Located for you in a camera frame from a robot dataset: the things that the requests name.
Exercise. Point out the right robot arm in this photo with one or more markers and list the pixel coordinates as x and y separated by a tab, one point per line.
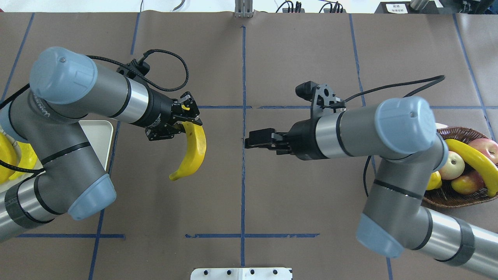
402	131

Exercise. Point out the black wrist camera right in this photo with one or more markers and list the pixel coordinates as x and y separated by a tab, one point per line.
322	98

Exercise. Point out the aluminium frame post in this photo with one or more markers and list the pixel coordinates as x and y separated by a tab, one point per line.
244	9

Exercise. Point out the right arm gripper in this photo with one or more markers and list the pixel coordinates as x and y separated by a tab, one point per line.
304	139

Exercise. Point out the white bear tray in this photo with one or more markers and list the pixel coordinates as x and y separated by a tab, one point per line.
100	134

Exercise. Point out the yellow lemon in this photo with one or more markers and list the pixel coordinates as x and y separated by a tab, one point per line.
435	181

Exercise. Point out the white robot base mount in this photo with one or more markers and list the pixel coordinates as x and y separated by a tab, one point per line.
258	273

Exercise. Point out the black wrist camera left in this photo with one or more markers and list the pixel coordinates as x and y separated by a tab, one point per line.
135	69

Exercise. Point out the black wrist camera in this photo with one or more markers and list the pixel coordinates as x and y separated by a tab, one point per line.
135	69
322	98

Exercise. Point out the worn yellow banana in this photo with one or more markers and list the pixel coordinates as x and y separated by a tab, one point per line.
195	154

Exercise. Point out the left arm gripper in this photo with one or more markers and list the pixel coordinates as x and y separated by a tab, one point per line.
157	109

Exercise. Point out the greenish ridged banana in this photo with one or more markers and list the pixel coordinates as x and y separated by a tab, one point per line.
28	157

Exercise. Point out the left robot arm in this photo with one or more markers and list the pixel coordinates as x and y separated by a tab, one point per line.
65	87

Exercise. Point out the red apple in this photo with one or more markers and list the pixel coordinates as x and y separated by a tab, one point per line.
487	147

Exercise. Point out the small yellow banana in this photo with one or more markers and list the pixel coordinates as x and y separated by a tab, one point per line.
479	162

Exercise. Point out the brown wicker basket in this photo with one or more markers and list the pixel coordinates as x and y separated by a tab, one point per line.
446	196

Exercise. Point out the black cable plugs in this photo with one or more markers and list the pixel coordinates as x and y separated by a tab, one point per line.
309	6

